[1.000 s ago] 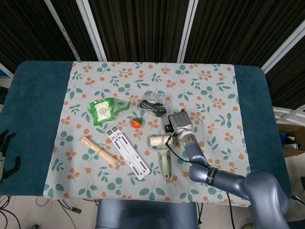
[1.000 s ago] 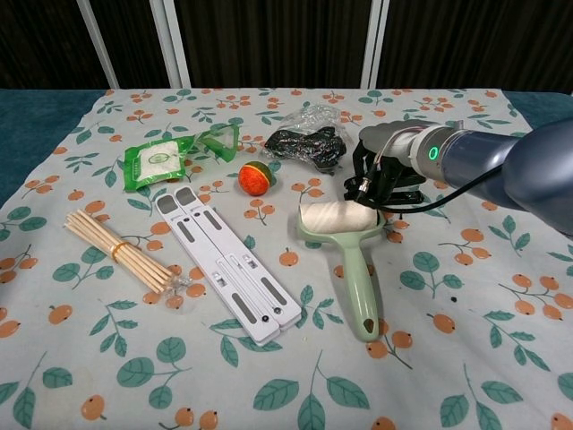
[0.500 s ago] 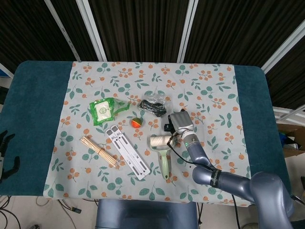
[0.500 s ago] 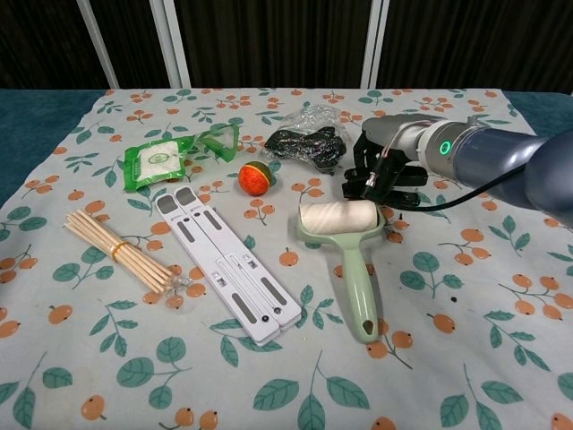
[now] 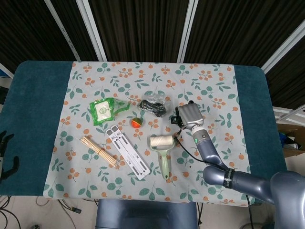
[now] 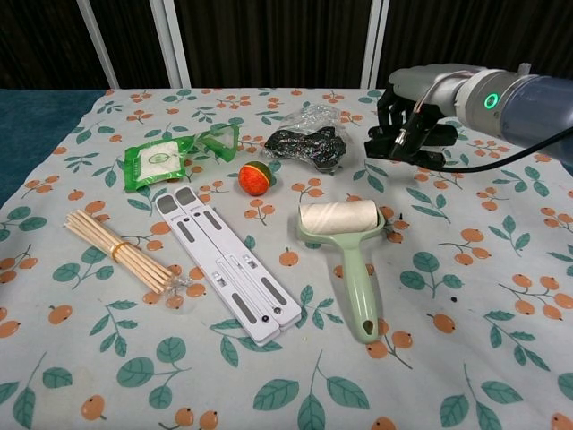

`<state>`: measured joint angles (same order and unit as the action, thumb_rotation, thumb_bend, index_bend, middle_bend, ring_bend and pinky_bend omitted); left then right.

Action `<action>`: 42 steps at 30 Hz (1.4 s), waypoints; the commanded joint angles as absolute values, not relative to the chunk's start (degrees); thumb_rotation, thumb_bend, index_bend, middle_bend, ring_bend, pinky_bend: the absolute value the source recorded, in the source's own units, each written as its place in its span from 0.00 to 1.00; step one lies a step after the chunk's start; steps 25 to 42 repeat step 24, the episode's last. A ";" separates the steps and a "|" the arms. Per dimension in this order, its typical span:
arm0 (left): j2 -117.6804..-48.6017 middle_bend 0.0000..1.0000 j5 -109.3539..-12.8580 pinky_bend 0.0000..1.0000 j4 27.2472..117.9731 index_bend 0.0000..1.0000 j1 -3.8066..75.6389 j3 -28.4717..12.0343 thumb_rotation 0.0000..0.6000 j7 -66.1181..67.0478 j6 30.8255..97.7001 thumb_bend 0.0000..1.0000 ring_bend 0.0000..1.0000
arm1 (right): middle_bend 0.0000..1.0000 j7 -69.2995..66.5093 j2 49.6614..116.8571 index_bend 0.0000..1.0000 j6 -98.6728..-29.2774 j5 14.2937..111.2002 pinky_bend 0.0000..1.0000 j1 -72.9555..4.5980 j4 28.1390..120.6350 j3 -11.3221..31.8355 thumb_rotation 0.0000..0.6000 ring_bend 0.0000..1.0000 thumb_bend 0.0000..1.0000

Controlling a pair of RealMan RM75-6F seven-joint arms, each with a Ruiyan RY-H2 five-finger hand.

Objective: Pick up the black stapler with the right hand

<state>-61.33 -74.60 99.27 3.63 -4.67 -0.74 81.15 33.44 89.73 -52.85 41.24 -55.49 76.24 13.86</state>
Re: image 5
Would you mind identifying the white double frame post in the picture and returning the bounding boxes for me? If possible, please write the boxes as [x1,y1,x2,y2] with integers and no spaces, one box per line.
[76,0,107,62]

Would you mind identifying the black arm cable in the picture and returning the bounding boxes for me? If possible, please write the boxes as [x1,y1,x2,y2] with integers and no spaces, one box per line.
[173,128,210,165]

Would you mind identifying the wooden stick bundle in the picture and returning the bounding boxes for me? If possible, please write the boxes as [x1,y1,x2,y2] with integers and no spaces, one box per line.
[80,136,124,169]

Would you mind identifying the green white plastic packet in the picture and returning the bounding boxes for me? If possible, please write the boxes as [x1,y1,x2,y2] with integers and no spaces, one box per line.
[89,97,132,126]

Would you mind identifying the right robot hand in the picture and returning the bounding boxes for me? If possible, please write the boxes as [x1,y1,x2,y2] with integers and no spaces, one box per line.
[175,100,205,131]

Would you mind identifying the cardboard box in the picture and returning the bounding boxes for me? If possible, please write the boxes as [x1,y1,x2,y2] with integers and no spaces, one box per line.
[277,123,305,158]

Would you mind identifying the teal table cover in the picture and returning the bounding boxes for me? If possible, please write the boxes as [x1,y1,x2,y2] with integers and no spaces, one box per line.
[0,60,287,197]

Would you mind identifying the white slanted frame post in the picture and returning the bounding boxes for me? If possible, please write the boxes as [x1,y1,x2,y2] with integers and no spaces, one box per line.
[44,0,81,62]
[260,20,305,72]

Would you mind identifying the floor cables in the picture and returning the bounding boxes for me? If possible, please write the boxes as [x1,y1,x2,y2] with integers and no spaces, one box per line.
[0,195,96,229]

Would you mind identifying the white folding laptop stand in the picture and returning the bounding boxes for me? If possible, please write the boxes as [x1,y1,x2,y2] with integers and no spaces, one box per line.
[105,125,151,181]

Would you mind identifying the green lint roller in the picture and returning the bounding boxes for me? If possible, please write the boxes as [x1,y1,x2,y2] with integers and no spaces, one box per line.
[149,135,174,180]

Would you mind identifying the blue grey robot torso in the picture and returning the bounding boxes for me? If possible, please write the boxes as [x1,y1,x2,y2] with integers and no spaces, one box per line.
[95,199,199,229]

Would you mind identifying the clear bag with black item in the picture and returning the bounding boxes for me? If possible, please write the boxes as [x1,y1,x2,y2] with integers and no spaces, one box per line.
[138,93,169,118]

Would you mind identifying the floral orange leaf tablecloth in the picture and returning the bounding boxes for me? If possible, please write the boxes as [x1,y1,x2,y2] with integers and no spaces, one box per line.
[44,61,252,207]

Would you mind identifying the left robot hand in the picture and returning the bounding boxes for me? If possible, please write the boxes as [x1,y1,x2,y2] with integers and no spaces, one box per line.
[0,130,20,184]

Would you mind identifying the orange green ball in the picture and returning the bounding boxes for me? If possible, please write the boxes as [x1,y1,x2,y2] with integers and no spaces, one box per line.
[130,116,144,129]

